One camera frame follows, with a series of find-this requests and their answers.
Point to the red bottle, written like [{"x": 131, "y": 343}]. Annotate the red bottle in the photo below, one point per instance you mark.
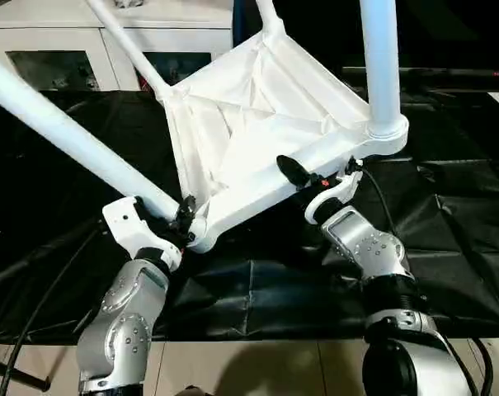
[{"x": 142, "y": 81}]

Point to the dark metal bar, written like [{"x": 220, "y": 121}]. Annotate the dark metal bar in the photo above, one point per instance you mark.
[{"x": 439, "y": 72}]

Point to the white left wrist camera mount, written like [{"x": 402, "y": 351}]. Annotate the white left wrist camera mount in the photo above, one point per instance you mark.
[{"x": 125, "y": 222}]

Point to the dark ornament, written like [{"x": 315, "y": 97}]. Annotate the dark ornament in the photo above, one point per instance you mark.
[{"x": 127, "y": 2}]

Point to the white sideboard cabinet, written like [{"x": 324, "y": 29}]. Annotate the white sideboard cabinet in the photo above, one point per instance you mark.
[{"x": 47, "y": 24}]

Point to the black mat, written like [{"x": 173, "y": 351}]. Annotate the black mat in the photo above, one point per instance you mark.
[{"x": 67, "y": 206}]

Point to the black metal frame leg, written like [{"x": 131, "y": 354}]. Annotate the black metal frame leg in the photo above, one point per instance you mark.
[{"x": 22, "y": 373}]

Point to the white plastic table top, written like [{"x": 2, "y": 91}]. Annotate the white plastic table top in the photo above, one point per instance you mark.
[{"x": 274, "y": 123}]

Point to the black robot foot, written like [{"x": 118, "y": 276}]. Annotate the black robot foot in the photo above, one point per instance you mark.
[{"x": 193, "y": 391}]

